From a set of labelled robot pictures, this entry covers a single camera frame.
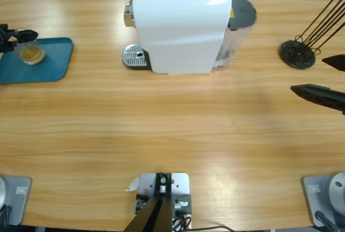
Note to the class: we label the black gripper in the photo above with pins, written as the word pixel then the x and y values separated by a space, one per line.
pixel 5 32

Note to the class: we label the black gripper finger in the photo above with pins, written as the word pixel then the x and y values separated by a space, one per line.
pixel 337 62
pixel 323 97

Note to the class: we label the clear glass cup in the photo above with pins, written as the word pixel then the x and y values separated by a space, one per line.
pixel 32 54

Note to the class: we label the white capsule coffee machine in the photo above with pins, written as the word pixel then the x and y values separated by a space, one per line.
pixel 178 32

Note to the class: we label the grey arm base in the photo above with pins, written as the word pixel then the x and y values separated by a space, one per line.
pixel 19 199
pixel 315 199

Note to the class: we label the teal plastic tray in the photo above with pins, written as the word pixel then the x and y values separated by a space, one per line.
pixel 45 67

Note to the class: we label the black capsule holder with rods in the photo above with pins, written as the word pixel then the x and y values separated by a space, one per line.
pixel 292 57

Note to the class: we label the clear water tank black lid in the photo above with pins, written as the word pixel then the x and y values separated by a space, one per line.
pixel 242 11

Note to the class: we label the yellow warning sticker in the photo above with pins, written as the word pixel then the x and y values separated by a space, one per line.
pixel 232 14

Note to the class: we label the metal drip tray grate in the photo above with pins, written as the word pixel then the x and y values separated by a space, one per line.
pixel 134 55

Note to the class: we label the white mounting block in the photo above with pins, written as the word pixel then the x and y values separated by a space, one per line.
pixel 179 182

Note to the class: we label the white tape piece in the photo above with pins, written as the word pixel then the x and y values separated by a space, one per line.
pixel 133 185

